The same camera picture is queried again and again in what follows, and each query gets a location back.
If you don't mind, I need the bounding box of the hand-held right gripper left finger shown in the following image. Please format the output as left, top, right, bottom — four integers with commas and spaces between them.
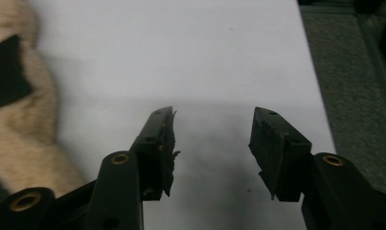
129, 106, 181, 202

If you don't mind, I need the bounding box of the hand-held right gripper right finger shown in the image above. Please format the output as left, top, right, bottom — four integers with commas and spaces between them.
248, 106, 313, 203

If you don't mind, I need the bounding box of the white table sheet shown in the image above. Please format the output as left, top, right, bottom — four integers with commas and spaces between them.
27, 0, 337, 230

